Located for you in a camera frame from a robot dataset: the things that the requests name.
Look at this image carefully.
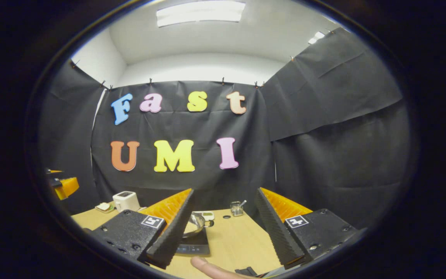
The white toaster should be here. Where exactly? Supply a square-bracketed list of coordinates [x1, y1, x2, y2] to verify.
[112, 191, 141, 212]

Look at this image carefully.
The stainless steel pot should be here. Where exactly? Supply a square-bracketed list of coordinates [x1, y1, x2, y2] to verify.
[183, 212, 214, 238]

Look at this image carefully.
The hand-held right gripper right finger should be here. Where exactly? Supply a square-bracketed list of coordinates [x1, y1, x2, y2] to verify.
[255, 188, 359, 270]

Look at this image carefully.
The black induction cooktop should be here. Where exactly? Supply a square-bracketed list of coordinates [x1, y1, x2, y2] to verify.
[176, 227, 211, 255]

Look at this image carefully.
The black backdrop cloth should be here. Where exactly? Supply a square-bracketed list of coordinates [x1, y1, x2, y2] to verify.
[37, 27, 411, 229]

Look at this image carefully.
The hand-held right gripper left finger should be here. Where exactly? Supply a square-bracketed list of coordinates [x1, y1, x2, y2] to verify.
[91, 189, 195, 270]

